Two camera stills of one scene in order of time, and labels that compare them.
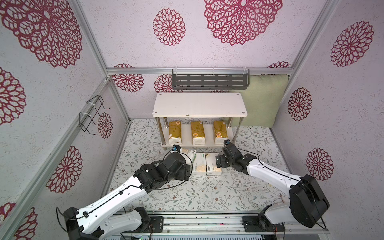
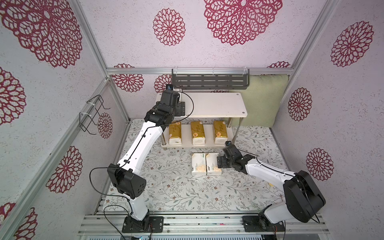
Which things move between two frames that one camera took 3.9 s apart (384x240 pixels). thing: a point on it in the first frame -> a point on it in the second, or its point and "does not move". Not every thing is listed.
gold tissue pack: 175,136 does not move
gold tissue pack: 220,132 does not move
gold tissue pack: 198,133 does not move
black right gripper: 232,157 does not move
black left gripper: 183,171 -> 179,109
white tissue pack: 192,154 -> 177,89
